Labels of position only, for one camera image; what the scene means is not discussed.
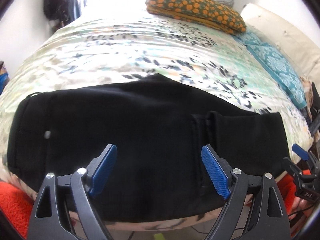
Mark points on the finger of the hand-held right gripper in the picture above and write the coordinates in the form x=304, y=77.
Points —
x=300, y=152
x=302, y=180

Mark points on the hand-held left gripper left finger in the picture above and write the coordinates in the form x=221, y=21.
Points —
x=103, y=170

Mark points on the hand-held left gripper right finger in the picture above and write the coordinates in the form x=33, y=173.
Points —
x=215, y=172

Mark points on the black pants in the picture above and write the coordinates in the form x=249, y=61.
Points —
x=125, y=120

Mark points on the orange fleece cloth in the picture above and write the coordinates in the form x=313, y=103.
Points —
x=15, y=205
x=287, y=190

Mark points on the dark bag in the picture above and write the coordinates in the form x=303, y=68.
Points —
x=314, y=97

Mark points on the yellow-green floor tape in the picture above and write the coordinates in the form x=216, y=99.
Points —
x=158, y=237

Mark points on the blue patterned pillow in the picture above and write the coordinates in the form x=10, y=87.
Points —
x=277, y=62

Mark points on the cream padded headboard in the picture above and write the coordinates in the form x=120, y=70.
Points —
x=280, y=27

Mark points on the bed with floral sheet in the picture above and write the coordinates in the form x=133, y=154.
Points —
x=130, y=45

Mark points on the blue cloth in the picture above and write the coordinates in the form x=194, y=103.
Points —
x=3, y=82

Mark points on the orange spotted pillow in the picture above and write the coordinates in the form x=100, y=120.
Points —
x=197, y=7

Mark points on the dark hanging clothes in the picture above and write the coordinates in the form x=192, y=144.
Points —
x=56, y=7

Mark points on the grey striped pillow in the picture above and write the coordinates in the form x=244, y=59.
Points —
x=221, y=0

